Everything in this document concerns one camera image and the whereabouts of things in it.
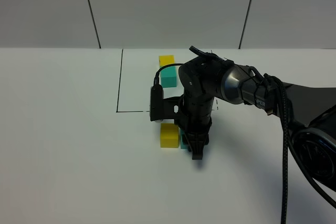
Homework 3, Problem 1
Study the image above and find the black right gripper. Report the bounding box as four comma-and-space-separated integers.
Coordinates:
163, 95, 212, 160

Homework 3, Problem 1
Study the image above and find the yellow template block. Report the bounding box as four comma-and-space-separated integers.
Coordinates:
159, 55, 175, 67

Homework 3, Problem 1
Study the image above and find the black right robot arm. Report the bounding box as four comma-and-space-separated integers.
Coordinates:
150, 53, 335, 208

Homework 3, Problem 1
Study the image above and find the black right camera cable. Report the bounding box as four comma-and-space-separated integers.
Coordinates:
153, 63, 184, 87

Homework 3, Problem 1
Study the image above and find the braided black arm cable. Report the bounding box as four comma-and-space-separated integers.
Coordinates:
248, 66, 336, 224

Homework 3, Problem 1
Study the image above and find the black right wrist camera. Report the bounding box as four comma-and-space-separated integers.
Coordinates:
150, 84, 164, 123

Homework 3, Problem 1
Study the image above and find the teal template block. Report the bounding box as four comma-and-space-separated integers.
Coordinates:
160, 66, 177, 88

